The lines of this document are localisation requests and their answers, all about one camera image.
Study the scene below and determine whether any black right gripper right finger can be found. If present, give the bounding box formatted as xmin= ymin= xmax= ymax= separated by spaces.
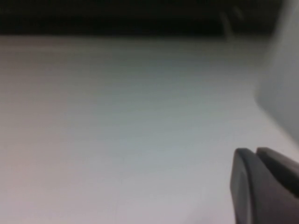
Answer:
xmin=256 ymin=147 xmax=299 ymax=187

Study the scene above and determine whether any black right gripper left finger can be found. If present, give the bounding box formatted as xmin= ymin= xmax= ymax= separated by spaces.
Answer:
xmin=229 ymin=147 xmax=299 ymax=224

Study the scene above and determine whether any white blurry rounded object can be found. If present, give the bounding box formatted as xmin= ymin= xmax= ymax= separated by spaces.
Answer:
xmin=254 ymin=0 xmax=299 ymax=151

